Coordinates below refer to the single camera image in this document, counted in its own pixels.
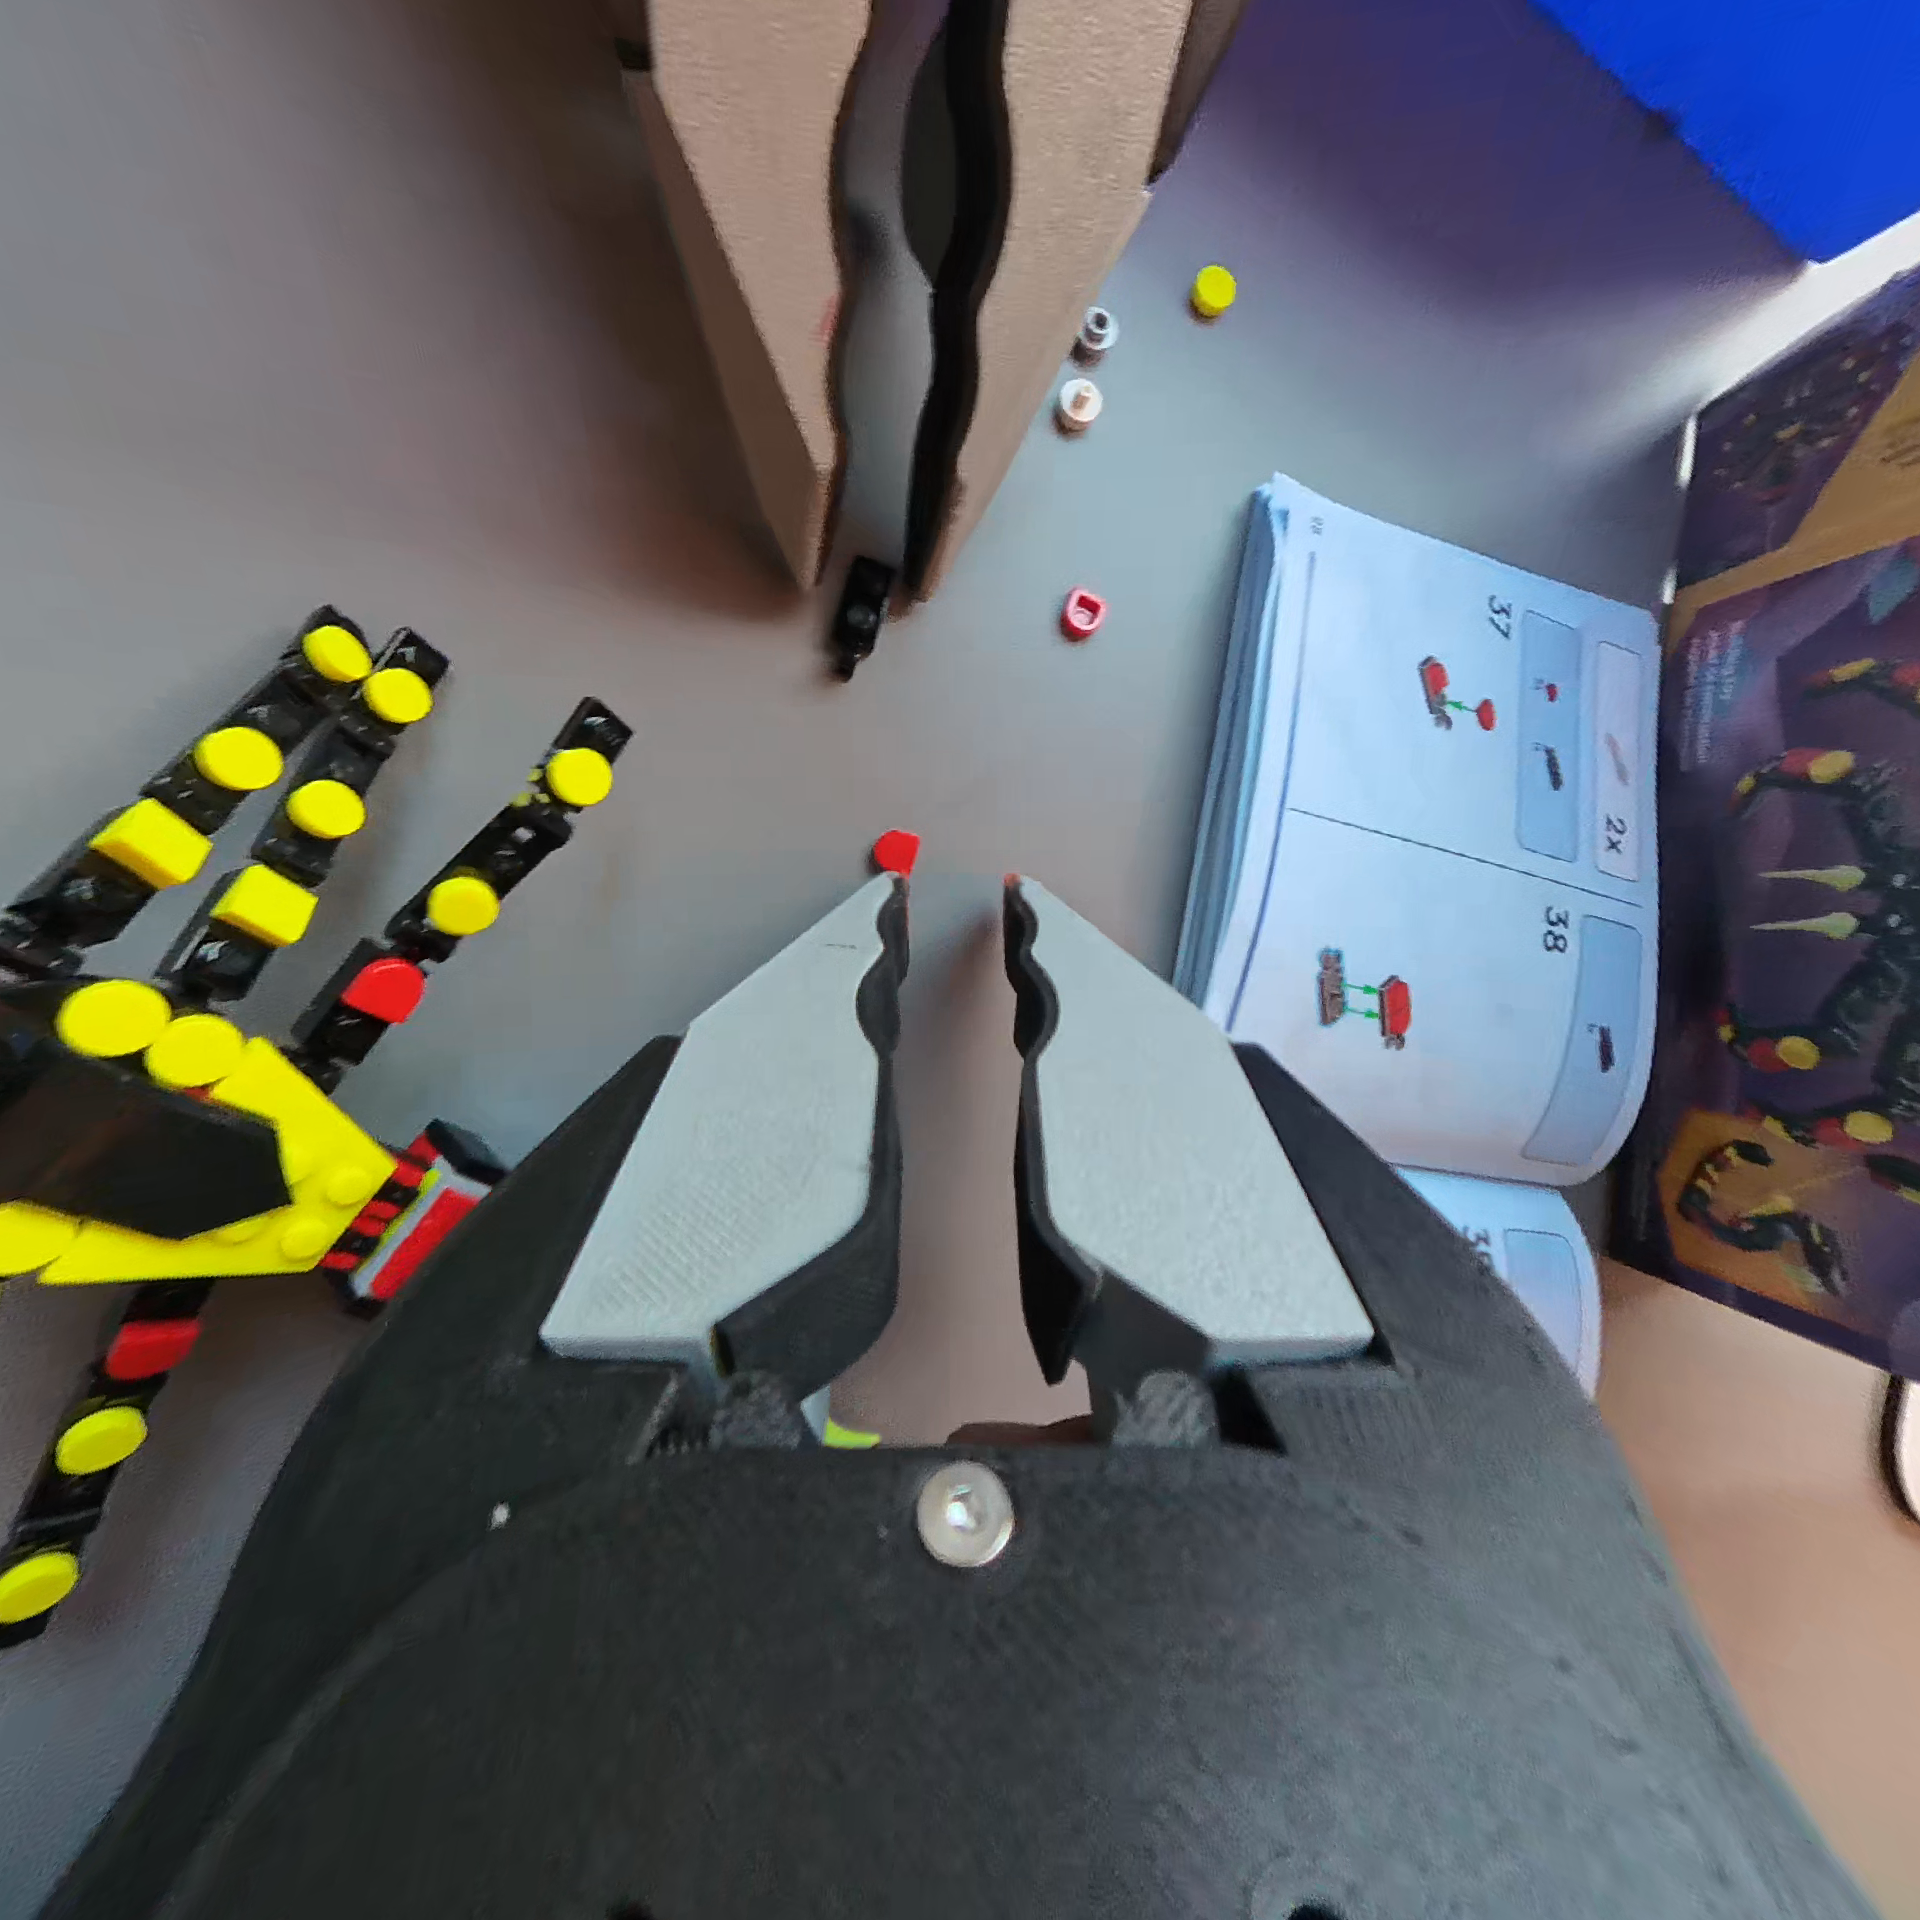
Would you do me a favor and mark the blue plastic crate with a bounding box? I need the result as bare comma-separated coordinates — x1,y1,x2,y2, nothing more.
1522,0,1920,268

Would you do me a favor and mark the purple lego box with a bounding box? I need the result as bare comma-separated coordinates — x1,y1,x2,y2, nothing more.
1611,269,1920,1373

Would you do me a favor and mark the small black lego piece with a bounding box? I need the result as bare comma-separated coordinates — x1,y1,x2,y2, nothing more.
826,555,898,683

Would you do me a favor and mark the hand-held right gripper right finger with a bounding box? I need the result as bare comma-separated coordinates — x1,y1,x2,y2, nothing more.
999,877,1375,1389

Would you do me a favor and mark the black and yellow lego model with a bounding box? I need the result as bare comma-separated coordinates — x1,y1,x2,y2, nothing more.
0,603,635,1653

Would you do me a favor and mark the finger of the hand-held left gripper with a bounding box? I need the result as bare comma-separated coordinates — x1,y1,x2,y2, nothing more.
622,0,906,594
900,0,1197,605

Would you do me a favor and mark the lego instruction booklet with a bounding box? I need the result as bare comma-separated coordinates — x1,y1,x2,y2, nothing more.
1175,470,1663,1402

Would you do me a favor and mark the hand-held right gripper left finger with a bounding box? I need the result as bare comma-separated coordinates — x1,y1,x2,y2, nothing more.
538,874,915,1407

